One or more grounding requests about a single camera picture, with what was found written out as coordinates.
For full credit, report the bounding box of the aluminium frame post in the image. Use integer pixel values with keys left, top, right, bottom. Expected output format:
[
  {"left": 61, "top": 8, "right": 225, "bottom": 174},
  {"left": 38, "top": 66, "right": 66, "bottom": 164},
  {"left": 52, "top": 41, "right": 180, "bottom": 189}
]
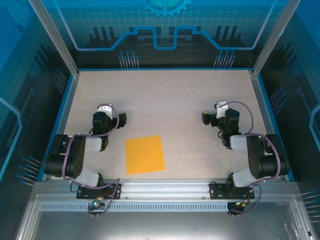
[
  {"left": 28, "top": 0, "right": 81, "bottom": 77},
  {"left": 251, "top": 0, "right": 303, "bottom": 77}
]

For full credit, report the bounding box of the left cable connector plug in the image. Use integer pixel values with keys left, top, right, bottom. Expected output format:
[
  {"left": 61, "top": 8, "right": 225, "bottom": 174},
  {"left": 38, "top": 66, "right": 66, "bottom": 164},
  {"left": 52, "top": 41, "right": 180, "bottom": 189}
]
[{"left": 91, "top": 196, "right": 105, "bottom": 209}]

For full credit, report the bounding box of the aluminium table side rail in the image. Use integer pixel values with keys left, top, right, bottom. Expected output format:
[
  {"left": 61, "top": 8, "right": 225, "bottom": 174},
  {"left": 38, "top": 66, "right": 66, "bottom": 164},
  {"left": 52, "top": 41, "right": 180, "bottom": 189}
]
[
  {"left": 248, "top": 70, "right": 296, "bottom": 182},
  {"left": 41, "top": 71, "right": 81, "bottom": 182}
]

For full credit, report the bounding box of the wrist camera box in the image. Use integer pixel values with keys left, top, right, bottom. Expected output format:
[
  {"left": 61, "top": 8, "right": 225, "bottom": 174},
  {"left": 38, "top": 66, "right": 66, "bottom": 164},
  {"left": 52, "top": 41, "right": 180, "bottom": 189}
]
[
  {"left": 96, "top": 103, "right": 114, "bottom": 118},
  {"left": 215, "top": 100, "right": 230, "bottom": 120}
]

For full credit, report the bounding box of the right cable connector plug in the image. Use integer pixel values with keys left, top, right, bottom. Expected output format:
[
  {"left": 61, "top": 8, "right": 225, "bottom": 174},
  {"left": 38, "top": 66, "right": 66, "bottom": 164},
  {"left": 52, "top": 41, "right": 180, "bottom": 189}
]
[{"left": 233, "top": 199, "right": 251, "bottom": 209}]

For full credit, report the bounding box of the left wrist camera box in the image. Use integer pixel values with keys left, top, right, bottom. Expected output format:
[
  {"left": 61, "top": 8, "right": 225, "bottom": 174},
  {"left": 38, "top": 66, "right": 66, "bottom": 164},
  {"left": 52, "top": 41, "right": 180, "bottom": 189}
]
[{"left": 96, "top": 103, "right": 114, "bottom": 118}]

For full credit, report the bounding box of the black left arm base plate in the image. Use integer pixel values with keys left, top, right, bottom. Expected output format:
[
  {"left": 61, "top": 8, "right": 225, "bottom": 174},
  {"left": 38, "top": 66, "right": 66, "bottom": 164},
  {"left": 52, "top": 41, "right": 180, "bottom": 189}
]
[{"left": 76, "top": 183, "right": 122, "bottom": 200}]

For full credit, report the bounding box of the orange paper sheet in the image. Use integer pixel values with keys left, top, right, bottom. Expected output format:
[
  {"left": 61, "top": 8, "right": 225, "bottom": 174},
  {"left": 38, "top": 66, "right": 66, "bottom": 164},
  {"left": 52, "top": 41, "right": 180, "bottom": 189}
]
[{"left": 124, "top": 135, "right": 167, "bottom": 176}]

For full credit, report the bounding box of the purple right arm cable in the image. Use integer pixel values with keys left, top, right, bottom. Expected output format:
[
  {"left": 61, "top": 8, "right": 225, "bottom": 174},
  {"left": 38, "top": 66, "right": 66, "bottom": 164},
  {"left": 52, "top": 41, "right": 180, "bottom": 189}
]
[{"left": 218, "top": 100, "right": 281, "bottom": 216}]

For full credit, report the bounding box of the aluminium mounting rail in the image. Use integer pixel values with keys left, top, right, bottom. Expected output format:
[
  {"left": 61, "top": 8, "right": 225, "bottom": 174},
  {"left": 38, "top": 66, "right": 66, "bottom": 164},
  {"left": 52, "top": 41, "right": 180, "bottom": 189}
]
[{"left": 33, "top": 178, "right": 300, "bottom": 201}]

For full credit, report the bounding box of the cable connector plug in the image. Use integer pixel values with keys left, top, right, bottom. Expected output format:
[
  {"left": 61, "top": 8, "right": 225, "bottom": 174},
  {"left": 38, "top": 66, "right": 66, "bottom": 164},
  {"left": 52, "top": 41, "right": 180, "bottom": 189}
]
[
  {"left": 233, "top": 199, "right": 251, "bottom": 209},
  {"left": 91, "top": 196, "right": 105, "bottom": 209}
]

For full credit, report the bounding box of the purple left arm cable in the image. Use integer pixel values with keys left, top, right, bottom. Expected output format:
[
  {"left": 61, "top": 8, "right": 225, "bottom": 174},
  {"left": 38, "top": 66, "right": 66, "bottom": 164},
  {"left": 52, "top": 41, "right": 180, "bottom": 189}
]
[{"left": 61, "top": 102, "right": 122, "bottom": 219}]

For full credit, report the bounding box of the grey sheet metal tray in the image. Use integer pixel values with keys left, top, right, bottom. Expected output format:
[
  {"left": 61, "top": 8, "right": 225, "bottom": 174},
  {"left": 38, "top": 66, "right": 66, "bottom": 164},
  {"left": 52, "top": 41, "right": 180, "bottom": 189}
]
[{"left": 14, "top": 193, "right": 320, "bottom": 240}]

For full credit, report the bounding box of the slotted grey cable duct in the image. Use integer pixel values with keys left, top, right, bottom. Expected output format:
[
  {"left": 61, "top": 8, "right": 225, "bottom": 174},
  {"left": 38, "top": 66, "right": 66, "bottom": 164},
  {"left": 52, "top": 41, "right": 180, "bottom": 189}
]
[{"left": 39, "top": 202, "right": 230, "bottom": 211}]

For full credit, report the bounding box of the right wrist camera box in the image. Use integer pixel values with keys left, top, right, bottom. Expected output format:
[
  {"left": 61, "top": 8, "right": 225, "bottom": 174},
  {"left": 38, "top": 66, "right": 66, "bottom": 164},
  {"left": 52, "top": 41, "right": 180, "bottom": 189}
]
[{"left": 215, "top": 100, "right": 230, "bottom": 120}]

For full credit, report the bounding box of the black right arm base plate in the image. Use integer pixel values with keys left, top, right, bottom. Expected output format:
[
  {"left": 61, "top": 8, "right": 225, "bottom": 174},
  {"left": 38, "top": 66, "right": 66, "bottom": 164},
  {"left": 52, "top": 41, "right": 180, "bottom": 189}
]
[{"left": 209, "top": 181, "right": 255, "bottom": 200}]

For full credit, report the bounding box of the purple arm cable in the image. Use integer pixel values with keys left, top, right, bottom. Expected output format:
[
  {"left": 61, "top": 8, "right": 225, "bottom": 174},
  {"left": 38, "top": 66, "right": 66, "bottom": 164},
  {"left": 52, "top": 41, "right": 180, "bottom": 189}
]
[
  {"left": 61, "top": 102, "right": 122, "bottom": 219},
  {"left": 218, "top": 100, "right": 281, "bottom": 216}
]

